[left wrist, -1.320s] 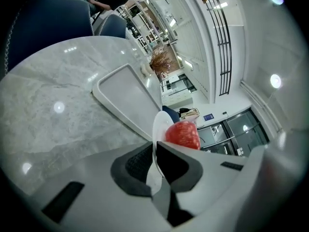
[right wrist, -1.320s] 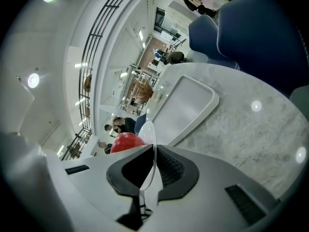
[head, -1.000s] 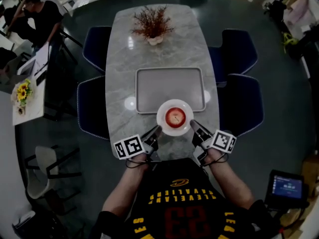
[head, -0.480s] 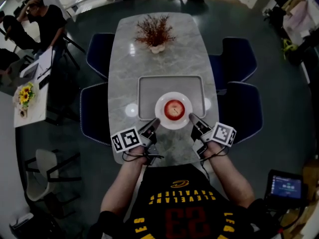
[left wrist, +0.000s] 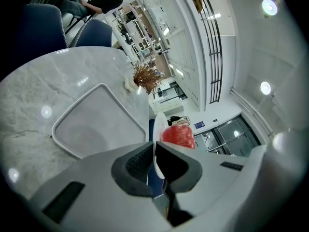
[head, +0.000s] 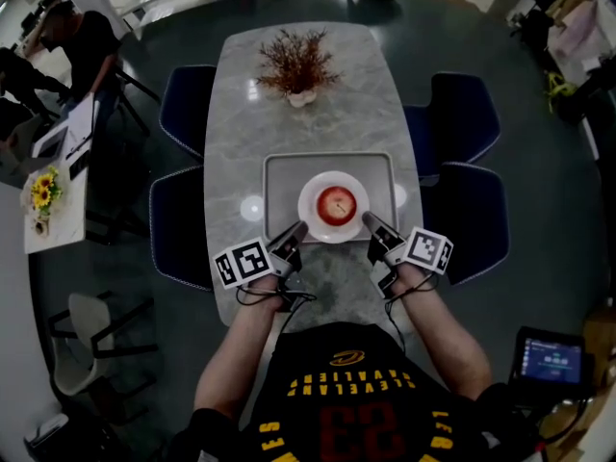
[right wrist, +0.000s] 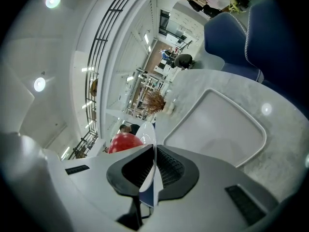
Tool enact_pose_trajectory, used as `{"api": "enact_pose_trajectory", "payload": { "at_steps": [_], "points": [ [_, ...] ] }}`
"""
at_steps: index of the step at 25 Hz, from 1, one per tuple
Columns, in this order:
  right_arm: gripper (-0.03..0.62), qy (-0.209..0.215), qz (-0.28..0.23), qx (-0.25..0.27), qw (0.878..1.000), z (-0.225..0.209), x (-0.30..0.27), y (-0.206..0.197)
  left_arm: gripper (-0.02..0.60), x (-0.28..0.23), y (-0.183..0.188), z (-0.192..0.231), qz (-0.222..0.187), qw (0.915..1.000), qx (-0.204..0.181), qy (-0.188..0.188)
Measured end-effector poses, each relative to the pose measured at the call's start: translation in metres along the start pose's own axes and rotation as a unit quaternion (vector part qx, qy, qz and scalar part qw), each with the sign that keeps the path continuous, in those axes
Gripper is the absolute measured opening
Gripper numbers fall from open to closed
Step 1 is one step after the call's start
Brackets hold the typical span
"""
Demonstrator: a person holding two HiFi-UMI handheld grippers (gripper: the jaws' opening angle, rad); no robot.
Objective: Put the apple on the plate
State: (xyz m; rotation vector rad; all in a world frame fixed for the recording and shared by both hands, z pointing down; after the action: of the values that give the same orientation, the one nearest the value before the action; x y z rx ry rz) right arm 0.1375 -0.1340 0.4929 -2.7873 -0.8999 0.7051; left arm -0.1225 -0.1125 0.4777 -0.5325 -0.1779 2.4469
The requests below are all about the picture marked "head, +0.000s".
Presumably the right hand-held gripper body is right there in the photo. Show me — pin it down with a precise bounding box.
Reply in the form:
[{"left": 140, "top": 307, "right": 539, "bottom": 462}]
[{"left": 367, "top": 226, "right": 455, "bottom": 301}]

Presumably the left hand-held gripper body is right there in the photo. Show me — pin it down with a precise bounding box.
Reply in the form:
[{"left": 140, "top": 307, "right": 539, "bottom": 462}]
[{"left": 213, "top": 237, "right": 305, "bottom": 313}]

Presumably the white round plate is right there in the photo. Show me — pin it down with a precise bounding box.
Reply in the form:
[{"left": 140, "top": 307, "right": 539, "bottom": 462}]
[{"left": 296, "top": 169, "right": 371, "bottom": 245}]

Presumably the red apple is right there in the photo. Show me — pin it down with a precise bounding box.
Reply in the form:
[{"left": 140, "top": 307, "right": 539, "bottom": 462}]
[{"left": 315, "top": 185, "right": 358, "bottom": 228}]

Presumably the person's right forearm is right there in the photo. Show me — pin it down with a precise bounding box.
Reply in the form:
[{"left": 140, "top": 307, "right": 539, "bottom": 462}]
[{"left": 390, "top": 261, "right": 493, "bottom": 401}]

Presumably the person's left forearm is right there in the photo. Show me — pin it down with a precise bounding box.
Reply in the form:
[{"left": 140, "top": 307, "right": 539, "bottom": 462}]
[{"left": 193, "top": 274, "right": 285, "bottom": 421}]

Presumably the dark blue chair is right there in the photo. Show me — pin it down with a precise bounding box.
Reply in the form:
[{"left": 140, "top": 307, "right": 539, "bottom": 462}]
[
  {"left": 148, "top": 164, "right": 216, "bottom": 293},
  {"left": 418, "top": 161, "right": 511, "bottom": 287},
  {"left": 402, "top": 71, "right": 501, "bottom": 180},
  {"left": 158, "top": 64, "right": 218, "bottom": 163}
]

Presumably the grey rectangular tray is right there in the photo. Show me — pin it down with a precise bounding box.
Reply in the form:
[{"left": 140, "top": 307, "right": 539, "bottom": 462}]
[{"left": 262, "top": 150, "right": 399, "bottom": 244}]

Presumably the black tablet monitor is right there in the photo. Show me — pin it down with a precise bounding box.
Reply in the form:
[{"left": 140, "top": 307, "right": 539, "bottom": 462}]
[{"left": 508, "top": 325, "right": 594, "bottom": 401}]

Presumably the dried red plant white vase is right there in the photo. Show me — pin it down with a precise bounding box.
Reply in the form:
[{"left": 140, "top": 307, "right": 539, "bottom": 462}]
[{"left": 254, "top": 27, "right": 344, "bottom": 110}]

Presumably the white side table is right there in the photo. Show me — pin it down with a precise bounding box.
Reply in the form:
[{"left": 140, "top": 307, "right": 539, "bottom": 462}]
[{"left": 22, "top": 161, "right": 90, "bottom": 255}]

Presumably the black jersey with yellow print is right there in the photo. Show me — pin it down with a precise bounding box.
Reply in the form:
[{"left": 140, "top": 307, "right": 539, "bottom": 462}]
[{"left": 163, "top": 321, "right": 545, "bottom": 462}]

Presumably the black phone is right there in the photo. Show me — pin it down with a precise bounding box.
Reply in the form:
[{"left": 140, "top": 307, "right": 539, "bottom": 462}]
[{"left": 68, "top": 149, "right": 92, "bottom": 181}]

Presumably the cardboard box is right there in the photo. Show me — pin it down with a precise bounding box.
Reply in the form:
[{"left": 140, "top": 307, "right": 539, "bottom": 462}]
[{"left": 581, "top": 305, "right": 616, "bottom": 389}]

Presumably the sunflower bouquet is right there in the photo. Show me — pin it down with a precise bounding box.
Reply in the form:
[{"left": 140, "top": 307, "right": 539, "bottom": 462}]
[{"left": 21, "top": 165, "right": 64, "bottom": 238}]

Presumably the white paper clipboard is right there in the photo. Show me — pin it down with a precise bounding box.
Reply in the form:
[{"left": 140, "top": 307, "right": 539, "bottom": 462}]
[{"left": 64, "top": 92, "right": 97, "bottom": 161}]

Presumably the grey laptop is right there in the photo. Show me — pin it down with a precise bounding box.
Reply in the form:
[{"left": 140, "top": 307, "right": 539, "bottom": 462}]
[{"left": 31, "top": 125, "right": 69, "bottom": 161}]

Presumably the black equipment case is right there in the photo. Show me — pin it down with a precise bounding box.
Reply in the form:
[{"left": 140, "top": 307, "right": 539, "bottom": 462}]
[{"left": 23, "top": 411, "right": 131, "bottom": 462}]

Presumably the white device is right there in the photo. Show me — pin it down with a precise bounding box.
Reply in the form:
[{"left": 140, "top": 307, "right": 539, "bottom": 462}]
[{"left": 23, "top": 412, "right": 71, "bottom": 447}]

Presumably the black cable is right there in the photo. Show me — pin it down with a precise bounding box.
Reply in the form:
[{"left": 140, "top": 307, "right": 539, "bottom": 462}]
[
  {"left": 235, "top": 284, "right": 319, "bottom": 336},
  {"left": 383, "top": 271, "right": 440, "bottom": 355}
]

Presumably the beige chair with black frame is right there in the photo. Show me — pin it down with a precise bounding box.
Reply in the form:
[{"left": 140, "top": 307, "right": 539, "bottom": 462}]
[{"left": 47, "top": 291, "right": 160, "bottom": 425}]

